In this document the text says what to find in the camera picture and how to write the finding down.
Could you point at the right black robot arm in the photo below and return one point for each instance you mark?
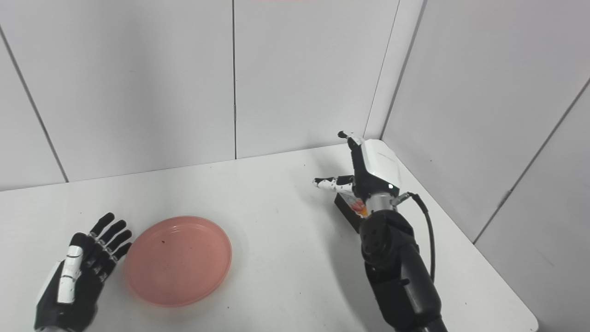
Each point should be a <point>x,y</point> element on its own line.
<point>398,272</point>

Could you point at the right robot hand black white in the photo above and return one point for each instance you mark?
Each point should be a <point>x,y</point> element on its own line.
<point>368,173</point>

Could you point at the black snack box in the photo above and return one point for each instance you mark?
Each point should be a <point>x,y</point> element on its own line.
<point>351,207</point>

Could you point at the pink round plate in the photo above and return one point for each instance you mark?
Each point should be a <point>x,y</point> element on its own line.
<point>177,260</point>

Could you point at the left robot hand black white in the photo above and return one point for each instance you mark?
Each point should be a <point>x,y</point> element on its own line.
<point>76,281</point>

